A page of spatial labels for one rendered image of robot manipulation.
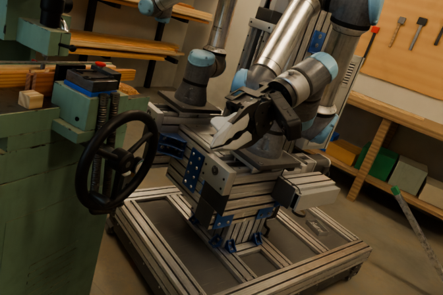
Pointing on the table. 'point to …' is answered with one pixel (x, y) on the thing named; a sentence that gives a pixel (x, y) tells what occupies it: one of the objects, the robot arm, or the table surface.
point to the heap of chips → (128, 89)
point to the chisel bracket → (42, 37)
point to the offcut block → (30, 99)
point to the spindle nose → (52, 3)
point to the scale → (48, 62)
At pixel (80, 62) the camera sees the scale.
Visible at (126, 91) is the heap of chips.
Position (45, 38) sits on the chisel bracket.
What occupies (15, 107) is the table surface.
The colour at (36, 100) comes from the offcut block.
